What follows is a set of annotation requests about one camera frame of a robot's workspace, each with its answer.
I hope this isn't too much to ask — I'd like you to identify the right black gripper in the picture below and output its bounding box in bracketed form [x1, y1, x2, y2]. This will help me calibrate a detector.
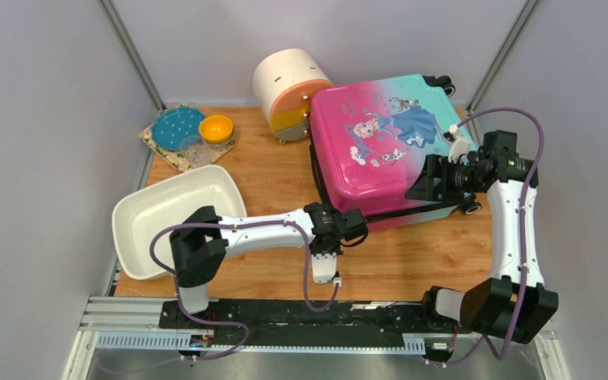
[404, 154, 482, 203]

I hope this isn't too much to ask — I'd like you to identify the pink and teal kids suitcase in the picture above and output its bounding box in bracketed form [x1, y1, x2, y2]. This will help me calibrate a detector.
[310, 74, 482, 232]

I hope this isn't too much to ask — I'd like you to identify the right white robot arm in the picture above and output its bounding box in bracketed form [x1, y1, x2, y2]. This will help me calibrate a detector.
[405, 126, 559, 344]

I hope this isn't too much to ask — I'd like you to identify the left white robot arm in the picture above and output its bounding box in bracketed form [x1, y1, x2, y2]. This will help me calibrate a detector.
[159, 203, 368, 329]

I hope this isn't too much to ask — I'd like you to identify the round pastel drawer cabinet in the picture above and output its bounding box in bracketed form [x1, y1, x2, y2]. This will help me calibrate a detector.
[253, 48, 333, 144]

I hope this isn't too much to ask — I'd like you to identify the yellow bowl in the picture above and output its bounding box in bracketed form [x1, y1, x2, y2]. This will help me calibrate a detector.
[199, 115, 234, 145]

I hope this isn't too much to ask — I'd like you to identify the clear glass cup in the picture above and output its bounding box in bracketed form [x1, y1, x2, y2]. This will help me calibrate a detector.
[179, 135, 215, 167]

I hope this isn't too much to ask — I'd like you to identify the floral patterned placemat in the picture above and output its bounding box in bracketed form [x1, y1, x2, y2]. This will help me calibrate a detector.
[139, 104, 234, 172]

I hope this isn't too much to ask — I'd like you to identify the blue polka dot plate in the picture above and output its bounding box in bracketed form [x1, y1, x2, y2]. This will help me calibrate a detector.
[150, 106, 206, 150]

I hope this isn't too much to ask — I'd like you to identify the white plastic basin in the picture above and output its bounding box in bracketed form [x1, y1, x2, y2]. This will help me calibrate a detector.
[112, 165, 247, 280]

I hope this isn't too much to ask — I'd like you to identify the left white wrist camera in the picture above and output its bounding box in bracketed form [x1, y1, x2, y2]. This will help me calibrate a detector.
[310, 252, 342, 287]

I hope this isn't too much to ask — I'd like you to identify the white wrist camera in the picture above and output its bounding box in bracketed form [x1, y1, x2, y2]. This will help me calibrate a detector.
[310, 252, 342, 287]
[443, 124, 473, 164]

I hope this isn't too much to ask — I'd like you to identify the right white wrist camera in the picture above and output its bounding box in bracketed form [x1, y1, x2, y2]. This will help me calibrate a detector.
[443, 124, 473, 164]

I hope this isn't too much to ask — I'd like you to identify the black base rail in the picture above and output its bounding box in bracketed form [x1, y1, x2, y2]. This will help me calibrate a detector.
[158, 298, 460, 361]

